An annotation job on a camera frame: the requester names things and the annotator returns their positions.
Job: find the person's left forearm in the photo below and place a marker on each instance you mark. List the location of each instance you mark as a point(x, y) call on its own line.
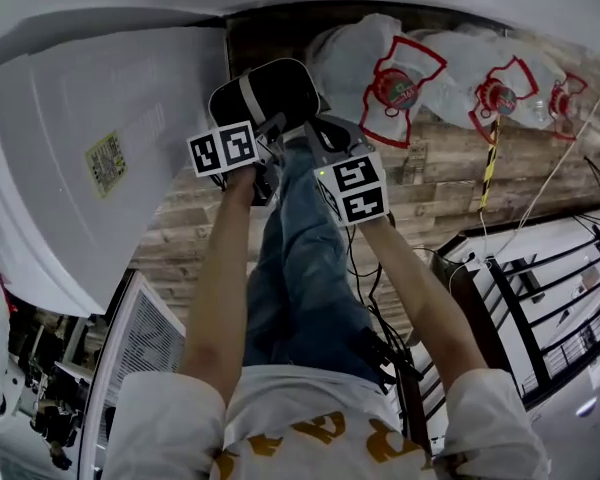
point(220, 278)

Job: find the person's blue jeans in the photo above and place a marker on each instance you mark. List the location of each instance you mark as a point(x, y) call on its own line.
point(305, 268)

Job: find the yellow black striped floor strip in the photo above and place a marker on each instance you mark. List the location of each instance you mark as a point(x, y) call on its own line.
point(489, 168)

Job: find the white water dispenser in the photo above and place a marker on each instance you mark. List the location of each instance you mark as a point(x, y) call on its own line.
point(80, 168)

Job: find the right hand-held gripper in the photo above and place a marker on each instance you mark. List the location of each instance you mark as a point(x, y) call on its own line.
point(355, 188)

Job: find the person's right forearm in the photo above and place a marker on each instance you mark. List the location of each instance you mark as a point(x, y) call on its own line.
point(420, 298)

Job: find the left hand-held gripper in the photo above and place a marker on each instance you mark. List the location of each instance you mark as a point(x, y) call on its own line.
point(225, 148)

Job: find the black and white VR headset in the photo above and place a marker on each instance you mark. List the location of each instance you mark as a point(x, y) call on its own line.
point(280, 88)

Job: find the person's white printed shirt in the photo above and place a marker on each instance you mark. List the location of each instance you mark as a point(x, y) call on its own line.
point(305, 418)

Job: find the black metal railing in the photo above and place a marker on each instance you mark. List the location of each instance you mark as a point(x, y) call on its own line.
point(530, 328)

